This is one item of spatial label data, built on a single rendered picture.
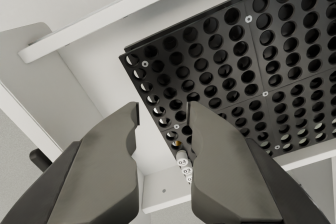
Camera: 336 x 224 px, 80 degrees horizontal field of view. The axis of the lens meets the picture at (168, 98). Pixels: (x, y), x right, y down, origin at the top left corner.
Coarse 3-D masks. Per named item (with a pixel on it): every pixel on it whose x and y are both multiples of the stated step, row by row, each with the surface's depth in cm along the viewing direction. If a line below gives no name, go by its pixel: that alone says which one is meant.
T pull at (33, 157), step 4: (36, 148) 21; (32, 152) 21; (36, 152) 21; (40, 152) 21; (32, 156) 21; (36, 156) 21; (40, 156) 21; (44, 156) 21; (32, 160) 21; (36, 160) 21; (40, 160) 21; (44, 160) 21; (48, 160) 22; (36, 164) 21; (40, 164) 21; (44, 164) 21; (48, 164) 21; (40, 168) 21; (44, 168) 21
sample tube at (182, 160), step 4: (176, 144) 24; (180, 152) 22; (184, 152) 22; (176, 156) 22; (180, 156) 22; (184, 156) 22; (176, 160) 22; (180, 160) 22; (184, 160) 22; (180, 164) 22; (184, 164) 22
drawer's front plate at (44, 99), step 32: (0, 32) 17; (32, 32) 21; (0, 64) 16; (32, 64) 19; (64, 64) 24; (0, 96) 16; (32, 96) 17; (64, 96) 22; (32, 128) 17; (64, 128) 20
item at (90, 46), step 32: (128, 0) 16; (160, 0) 21; (192, 0) 21; (224, 0) 21; (64, 32) 17; (96, 32) 22; (128, 32) 23; (96, 64) 24; (96, 96) 26; (128, 96) 26; (160, 160) 32; (288, 160) 25; (160, 192) 29
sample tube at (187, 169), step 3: (189, 159) 23; (189, 162) 23; (186, 165) 22; (189, 165) 22; (183, 168) 22; (186, 168) 22; (189, 168) 22; (183, 171) 22; (186, 171) 22; (189, 171) 22
